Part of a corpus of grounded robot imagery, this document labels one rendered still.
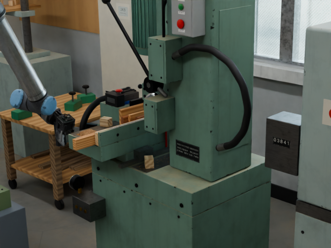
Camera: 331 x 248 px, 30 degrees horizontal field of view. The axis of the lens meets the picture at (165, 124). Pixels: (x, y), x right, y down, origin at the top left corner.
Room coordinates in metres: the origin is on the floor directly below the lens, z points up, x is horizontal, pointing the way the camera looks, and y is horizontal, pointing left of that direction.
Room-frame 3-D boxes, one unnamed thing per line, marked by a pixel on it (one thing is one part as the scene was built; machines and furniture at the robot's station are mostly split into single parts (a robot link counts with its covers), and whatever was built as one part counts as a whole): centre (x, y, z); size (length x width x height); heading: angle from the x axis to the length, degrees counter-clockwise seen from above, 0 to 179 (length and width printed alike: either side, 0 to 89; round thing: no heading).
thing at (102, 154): (2.42, 0.12, 0.87); 0.61 x 0.30 x 0.06; 133
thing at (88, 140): (2.31, 0.09, 0.92); 0.66 x 0.02 x 0.04; 133
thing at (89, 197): (2.28, 0.32, 0.58); 0.12 x 0.08 x 0.08; 43
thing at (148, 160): (2.16, 0.06, 0.82); 0.04 x 0.03 x 0.04; 6
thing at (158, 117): (2.12, 0.02, 1.02); 0.09 x 0.07 x 0.12; 133
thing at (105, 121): (2.35, 0.24, 0.92); 0.04 x 0.03 x 0.03; 59
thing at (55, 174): (3.82, 0.66, 0.32); 0.66 x 0.57 x 0.64; 138
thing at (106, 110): (2.49, 0.18, 0.91); 0.15 x 0.14 x 0.09; 133
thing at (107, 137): (2.32, 0.02, 0.93); 0.60 x 0.02 x 0.06; 133
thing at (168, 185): (2.27, -0.05, 0.76); 0.57 x 0.45 x 0.09; 43
